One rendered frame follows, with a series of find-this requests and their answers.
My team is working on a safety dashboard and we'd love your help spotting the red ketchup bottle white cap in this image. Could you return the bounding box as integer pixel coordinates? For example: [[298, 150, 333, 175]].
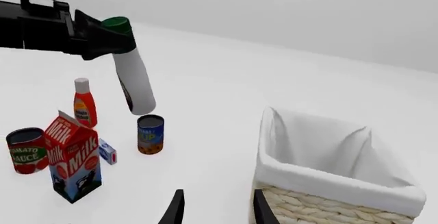
[[72, 77, 99, 129]]

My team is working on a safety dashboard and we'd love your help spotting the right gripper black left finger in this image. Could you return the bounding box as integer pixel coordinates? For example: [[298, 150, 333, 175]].
[[160, 189, 186, 224]]

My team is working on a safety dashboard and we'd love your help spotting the red tomato sauce can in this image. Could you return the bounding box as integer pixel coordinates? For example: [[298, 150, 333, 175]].
[[5, 127, 50, 175]]

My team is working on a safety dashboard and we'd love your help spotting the wicker basket with white liner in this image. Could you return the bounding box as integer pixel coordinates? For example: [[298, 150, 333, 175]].
[[250, 105, 428, 224]]

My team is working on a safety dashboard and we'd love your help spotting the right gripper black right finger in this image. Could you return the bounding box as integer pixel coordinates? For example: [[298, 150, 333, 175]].
[[253, 189, 276, 224]]

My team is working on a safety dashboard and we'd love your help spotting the white salad dressing bottle green cap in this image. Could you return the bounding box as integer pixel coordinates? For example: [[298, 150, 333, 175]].
[[100, 16, 157, 116]]

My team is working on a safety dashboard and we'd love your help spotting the red and blue milk carton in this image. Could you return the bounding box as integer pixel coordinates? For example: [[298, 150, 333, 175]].
[[44, 109, 103, 205]]

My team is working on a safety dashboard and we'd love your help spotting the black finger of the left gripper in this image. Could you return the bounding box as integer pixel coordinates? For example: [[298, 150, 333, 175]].
[[74, 8, 138, 62]]

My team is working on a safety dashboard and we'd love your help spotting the blue and orange soup can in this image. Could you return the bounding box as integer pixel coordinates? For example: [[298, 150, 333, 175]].
[[136, 114, 166, 155]]

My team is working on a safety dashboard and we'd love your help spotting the small blue and white box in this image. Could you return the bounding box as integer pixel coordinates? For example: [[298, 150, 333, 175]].
[[98, 138, 118, 165]]

